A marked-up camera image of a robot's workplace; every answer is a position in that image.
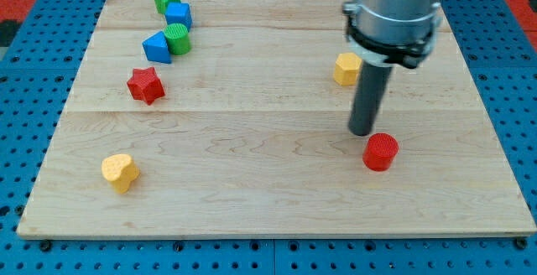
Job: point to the yellow hexagon block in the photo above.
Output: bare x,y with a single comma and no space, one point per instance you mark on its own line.
346,69

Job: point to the red cylinder block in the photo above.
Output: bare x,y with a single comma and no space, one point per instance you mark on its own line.
380,151

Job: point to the blue triangle block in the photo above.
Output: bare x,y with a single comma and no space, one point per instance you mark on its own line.
156,49

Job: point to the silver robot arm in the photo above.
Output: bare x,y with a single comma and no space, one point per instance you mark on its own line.
392,32

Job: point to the yellow heart block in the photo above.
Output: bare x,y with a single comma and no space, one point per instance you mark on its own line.
120,170

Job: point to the wooden board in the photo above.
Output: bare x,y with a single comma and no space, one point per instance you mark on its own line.
251,138

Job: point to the blue cube block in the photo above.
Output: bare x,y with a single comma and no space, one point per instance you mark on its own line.
178,13

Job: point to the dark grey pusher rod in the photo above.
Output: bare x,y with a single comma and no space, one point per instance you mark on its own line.
371,85

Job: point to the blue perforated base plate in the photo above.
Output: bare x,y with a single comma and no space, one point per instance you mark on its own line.
36,76

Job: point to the green cylinder block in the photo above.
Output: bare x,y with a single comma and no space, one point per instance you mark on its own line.
177,38

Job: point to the red star block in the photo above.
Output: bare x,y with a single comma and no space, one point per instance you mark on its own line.
144,85

